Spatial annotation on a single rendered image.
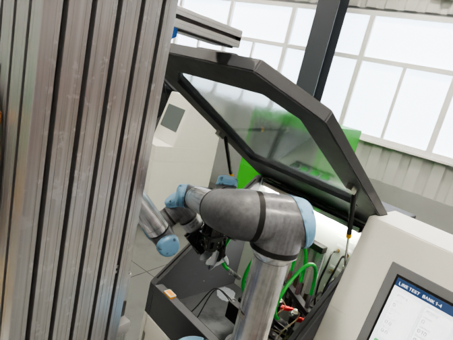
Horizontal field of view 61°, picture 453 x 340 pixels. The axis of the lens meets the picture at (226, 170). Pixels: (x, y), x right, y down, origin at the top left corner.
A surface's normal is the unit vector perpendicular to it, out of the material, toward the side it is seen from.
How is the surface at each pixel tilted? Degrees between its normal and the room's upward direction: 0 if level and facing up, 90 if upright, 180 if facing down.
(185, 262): 90
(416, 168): 90
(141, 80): 90
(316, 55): 90
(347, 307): 76
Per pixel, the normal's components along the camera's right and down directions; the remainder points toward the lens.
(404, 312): -0.65, -0.22
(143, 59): 0.77, 0.33
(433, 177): -0.60, 0.06
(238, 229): -0.25, 0.43
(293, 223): 0.27, 0.02
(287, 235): 0.15, 0.29
